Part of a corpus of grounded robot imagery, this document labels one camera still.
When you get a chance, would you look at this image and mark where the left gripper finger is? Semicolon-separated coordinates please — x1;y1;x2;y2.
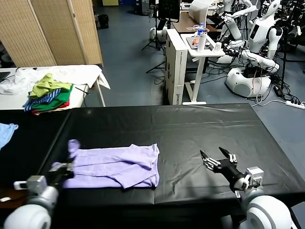
50;162;64;173
63;156;76;172

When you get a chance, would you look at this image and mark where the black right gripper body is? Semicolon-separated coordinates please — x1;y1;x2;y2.
214;158;247;191

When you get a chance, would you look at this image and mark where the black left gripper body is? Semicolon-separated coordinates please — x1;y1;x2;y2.
46;167;74;186

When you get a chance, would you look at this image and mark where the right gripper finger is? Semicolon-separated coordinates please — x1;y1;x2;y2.
199;150;220;170
218;146;238;165

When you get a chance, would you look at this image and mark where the lavender t-shirt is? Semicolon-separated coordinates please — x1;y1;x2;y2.
62;139;160;190

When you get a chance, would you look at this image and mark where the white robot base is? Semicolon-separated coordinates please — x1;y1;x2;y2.
215;53;233;64
149;26;167;42

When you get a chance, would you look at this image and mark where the black vinyl table cover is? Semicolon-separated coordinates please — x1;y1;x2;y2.
0;108;72;191
22;103;305;207

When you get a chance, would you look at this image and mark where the red folded garment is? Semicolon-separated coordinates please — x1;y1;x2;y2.
30;100;70;114

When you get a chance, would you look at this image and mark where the light blue garment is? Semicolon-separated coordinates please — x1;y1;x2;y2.
0;123;19;150

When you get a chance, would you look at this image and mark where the white side table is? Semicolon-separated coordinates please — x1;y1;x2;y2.
0;68;107;110

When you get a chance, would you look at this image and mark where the green folded garment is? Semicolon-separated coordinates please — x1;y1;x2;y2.
30;84;73;112

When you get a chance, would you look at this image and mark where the blue striped garment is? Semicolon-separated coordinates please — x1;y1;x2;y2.
22;88;62;112

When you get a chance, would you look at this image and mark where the white humanoid robot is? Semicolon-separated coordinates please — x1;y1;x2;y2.
214;0;258;41
223;0;284;97

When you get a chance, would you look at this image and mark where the yellow-green garment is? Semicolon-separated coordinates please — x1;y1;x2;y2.
28;73;72;99

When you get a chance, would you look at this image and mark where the white power strip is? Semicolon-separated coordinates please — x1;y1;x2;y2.
285;99;305;108

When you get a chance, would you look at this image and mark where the white standing desk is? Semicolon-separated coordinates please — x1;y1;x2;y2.
180;33;226;105

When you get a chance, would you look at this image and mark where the white tablecloth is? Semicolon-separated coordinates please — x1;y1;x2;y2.
14;64;112;91

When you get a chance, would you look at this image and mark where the crumpled white garment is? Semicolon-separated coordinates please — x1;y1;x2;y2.
0;68;36;96

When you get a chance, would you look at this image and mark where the tall white cardboard box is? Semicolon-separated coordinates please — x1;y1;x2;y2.
164;28;189;105

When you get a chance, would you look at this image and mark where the black tripod stand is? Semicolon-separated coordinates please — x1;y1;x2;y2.
145;51;167;73
141;4;167;52

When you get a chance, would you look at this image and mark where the black pole stand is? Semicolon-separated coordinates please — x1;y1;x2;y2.
280;26;290;89

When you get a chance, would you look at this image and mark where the grey laptop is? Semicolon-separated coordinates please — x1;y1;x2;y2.
185;35;216;51

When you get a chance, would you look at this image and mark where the white tumbler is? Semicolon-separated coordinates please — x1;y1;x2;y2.
196;32;207;53

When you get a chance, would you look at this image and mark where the bamboo folding screen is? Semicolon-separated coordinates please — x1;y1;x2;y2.
0;0;103;68

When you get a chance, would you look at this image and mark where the brown wooden desk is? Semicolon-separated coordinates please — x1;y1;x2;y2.
172;11;222;34

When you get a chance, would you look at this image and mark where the black trash bin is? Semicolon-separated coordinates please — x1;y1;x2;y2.
98;14;109;30

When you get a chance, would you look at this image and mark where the white curved device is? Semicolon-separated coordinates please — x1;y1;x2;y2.
188;0;214;23

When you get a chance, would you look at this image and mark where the black monitor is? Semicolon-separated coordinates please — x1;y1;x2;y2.
157;0;180;23

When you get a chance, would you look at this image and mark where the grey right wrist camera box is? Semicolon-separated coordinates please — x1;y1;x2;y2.
245;166;264;189

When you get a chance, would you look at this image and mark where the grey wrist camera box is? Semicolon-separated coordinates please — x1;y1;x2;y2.
245;166;264;189
13;175;48;194

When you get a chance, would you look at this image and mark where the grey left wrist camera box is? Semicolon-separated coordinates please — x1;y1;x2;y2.
13;175;48;194

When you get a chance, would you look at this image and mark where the white floor cable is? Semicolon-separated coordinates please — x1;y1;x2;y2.
255;94;287;107

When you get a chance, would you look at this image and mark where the white cable coil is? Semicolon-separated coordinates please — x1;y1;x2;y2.
186;24;210;33

